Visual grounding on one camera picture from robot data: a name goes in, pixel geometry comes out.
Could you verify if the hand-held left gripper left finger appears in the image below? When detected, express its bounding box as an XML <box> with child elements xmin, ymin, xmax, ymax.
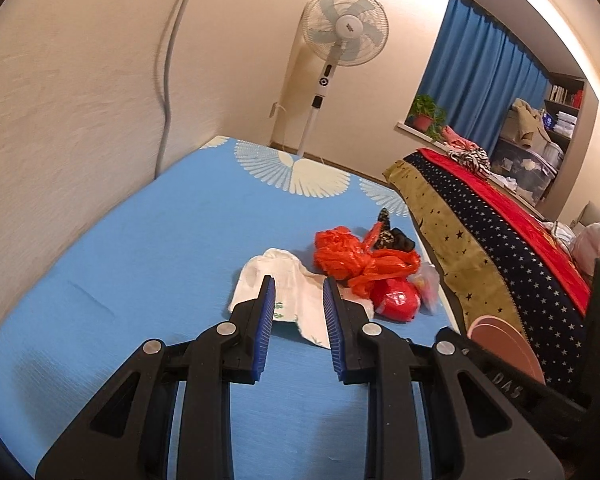
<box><xmin>35</xmin><ymin>274</ymin><xmax>277</xmax><ymax>480</ymax></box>

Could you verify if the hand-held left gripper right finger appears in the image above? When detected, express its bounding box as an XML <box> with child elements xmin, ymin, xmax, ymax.
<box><xmin>322</xmin><ymin>276</ymin><xmax>566</xmax><ymax>480</ymax></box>

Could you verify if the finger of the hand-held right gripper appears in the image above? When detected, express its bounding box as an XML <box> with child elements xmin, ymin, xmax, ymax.
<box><xmin>435</xmin><ymin>326</ymin><xmax>593</xmax><ymax>441</ymax></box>

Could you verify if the red round wrapper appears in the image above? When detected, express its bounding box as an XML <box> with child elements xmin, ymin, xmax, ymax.
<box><xmin>369</xmin><ymin>277</ymin><xmax>423</xmax><ymax>322</ymax></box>

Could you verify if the orange red plastic bag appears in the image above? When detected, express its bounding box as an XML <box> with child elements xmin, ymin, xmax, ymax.
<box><xmin>312</xmin><ymin>226</ymin><xmax>422</xmax><ymax>297</ymax></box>

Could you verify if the clear plastic bag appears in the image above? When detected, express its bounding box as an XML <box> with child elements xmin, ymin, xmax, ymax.
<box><xmin>410</xmin><ymin>265</ymin><xmax>440</xmax><ymax>317</ymax></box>

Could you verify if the black patterned packet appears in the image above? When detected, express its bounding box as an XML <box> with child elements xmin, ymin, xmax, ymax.
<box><xmin>365</xmin><ymin>208</ymin><xmax>417</xmax><ymax>253</ymax></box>

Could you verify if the white grey crumpled cloth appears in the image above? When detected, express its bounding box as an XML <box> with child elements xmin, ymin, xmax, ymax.
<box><xmin>545</xmin><ymin>220</ymin><xmax>578</xmax><ymax>248</ymax></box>

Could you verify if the navy star print quilt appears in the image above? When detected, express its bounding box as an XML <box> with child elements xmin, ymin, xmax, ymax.
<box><xmin>384</xmin><ymin>152</ymin><xmax>598</xmax><ymax>401</ymax></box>

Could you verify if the blue printed tablecloth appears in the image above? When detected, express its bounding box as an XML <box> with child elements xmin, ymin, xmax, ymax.
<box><xmin>0</xmin><ymin>135</ymin><xmax>456</xmax><ymax>480</ymax></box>

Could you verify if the red patterned blanket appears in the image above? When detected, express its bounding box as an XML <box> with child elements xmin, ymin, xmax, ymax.
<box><xmin>417</xmin><ymin>147</ymin><xmax>593</xmax><ymax>291</ymax></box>

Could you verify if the clear plastic storage box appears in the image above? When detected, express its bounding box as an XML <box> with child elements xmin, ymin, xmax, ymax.
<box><xmin>490</xmin><ymin>137</ymin><xmax>563</xmax><ymax>206</ymax></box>

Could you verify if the white windowsill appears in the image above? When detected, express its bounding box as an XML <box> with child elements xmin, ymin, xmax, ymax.
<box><xmin>395</xmin><ymin>121</ymin><xmax>451</xmax><ymax>151</ymax></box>

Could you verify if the black white striped cloth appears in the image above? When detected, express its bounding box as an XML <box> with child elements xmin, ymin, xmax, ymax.
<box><xmin>447</xmin><ymin>146</ymin><xmax>492</xmax><ymax>178</ymax></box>

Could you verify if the potted green plant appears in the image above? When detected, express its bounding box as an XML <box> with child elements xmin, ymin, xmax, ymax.
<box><xmin>407</xmin><ymin>94</ymin><xmax>448</xmax><ymax>141</ymax></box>

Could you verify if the pink folded cloth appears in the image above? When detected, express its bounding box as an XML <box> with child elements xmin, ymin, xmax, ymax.
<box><xmin>440</xmin><ymin>125</ymin><xmax>476</xmax><ymax>153</ymax></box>

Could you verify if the khaki coat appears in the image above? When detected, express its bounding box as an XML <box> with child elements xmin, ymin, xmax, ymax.
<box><xmin>510</xmin><ymin>99</ymin><xmax>553</xmax><ymax>143</ymax></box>

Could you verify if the wooden bookshelf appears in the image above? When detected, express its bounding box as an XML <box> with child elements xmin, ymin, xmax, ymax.
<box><xmin>542</xmin><ymin>72</ymin><xmax>586</xmax><ymax>151</ymax></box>

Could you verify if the blue curtain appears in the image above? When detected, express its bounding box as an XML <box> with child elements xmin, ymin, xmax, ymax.
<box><xmin>419</xmin><ymin>0</ymin><xmax>551</xmax><ymax>143</ymax></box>

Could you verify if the white standing fan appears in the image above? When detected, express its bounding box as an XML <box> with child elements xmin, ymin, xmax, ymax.
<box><xmin>300</xmin><ymin>0</ymin><xmax>391</xmax><ymax>158</ymax></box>

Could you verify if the grey wall cable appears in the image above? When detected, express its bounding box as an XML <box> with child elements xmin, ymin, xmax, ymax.
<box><xmin>152</xmin><ymin>0</ymin><xmax>203</xmax><ymax>181</ymax></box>

